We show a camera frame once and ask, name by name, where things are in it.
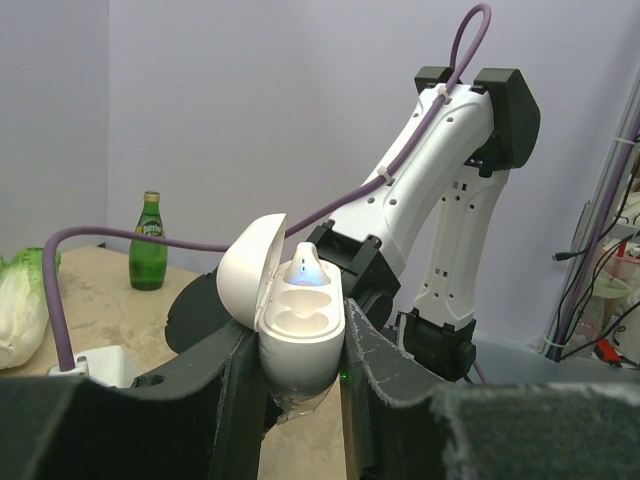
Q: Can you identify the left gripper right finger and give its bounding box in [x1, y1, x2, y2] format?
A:
[342, 300, 639, 479]

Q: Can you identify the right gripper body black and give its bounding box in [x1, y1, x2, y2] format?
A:
[164, 272, 233, 353]

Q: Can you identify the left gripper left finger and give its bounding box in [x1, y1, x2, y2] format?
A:
[1, 322, 265, 479]

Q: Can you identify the white oval case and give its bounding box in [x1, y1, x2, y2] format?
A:
[217, 213, 345, 398]

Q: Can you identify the white clip earbud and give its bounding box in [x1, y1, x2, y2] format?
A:
[284, 242, 330, 287]

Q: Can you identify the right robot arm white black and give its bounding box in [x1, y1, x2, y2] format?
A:
[165, 67, 541, 393]

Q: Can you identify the green glass bottle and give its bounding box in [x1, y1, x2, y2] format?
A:
[129, 191, 168, 291]

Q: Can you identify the green toy napa cabbage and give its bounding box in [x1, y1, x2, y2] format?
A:
[1, 247, 49, 370]

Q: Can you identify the pale green background bowl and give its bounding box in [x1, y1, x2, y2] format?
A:
[594, 272, 631, 301]

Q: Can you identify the background cables right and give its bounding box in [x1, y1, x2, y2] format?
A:
[544, 114, 640, 371]

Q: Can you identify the aluminium frame rail right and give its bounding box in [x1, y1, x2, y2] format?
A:
[541, 86, 639, 361]

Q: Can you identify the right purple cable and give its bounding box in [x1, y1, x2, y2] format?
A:
[43, 2, 492, 374]

